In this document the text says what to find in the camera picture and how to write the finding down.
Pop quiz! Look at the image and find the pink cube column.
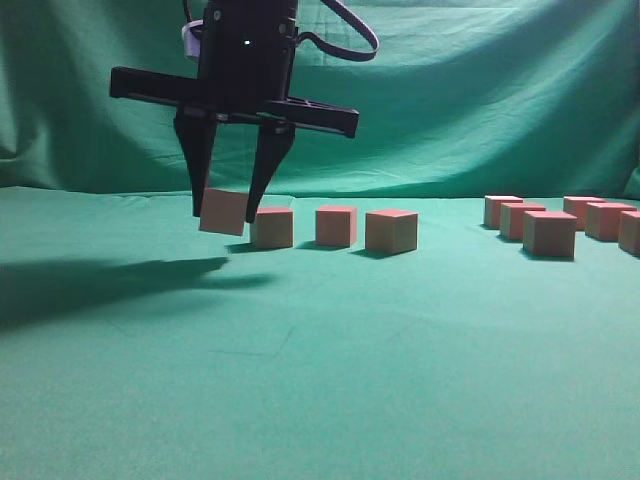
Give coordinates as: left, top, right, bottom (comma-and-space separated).
563, 196, 607, 231
584, 202, 638, 242
618, 211, 640, 257
199, 188, 248, 236
523, 211, 577, 259
483, 195, 524, 229
499, 202, 546, 241
250, 207, 294, 249

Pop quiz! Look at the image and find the green cloth backdrop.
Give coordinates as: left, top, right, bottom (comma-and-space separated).
1, 1, 639, 479

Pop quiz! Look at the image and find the pink cube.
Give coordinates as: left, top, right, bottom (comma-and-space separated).
365, 209, 419, 255
315, 205, 358, 247

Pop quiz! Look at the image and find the black camera cable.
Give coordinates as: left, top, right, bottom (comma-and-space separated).
296, 0, 380, 62

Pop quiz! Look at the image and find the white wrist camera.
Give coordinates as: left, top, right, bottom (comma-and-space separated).
181, 19, 203, 61

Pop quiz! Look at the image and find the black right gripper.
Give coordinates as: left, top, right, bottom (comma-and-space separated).
109, 1, 359, 223

